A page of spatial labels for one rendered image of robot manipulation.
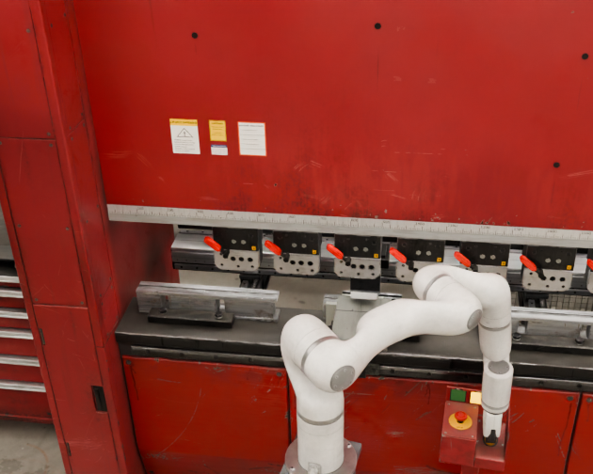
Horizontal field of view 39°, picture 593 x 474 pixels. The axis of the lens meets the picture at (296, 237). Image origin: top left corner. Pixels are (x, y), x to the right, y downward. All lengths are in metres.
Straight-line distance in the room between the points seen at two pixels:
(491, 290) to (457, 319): 0.18
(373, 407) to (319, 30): 1.31
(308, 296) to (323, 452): 2.42
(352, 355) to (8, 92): 1.22
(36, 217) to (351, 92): 1.03
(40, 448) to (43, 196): 1.56
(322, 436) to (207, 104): 1.04
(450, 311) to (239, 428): 1.26
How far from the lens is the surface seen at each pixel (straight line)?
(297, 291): 4.60
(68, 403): 3.16
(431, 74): 2.45
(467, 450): 2.75
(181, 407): 3.16
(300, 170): 2.61
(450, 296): 2.16
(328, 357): 1.97
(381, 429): 3.07
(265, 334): 2.91
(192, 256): 3.19
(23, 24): 2.44
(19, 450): 3.95
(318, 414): 2.11
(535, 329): 2.93
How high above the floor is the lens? 2.69
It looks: 32 degrees down
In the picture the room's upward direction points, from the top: 2 degrees counter-clockwise
